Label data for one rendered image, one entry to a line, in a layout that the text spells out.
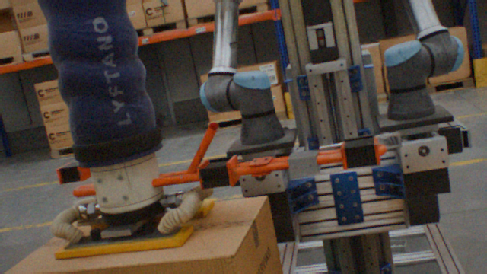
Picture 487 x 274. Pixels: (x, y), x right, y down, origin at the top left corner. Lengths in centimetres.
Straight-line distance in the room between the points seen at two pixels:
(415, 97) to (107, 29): 97
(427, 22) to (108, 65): 106
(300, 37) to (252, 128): 37
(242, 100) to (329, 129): 32
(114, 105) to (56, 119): 828
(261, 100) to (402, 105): 45
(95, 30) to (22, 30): 831
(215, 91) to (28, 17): 779
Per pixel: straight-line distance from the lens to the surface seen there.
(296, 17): 202
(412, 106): 185
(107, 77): 138
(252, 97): 186
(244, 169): 138
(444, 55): 193
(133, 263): 134
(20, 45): 972
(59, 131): 968
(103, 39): 138
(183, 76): 1017
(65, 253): 150
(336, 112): 199
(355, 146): 132
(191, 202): 139
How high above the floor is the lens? 141
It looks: 11 degrees down
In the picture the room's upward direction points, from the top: 11 degrees counter-clockwise
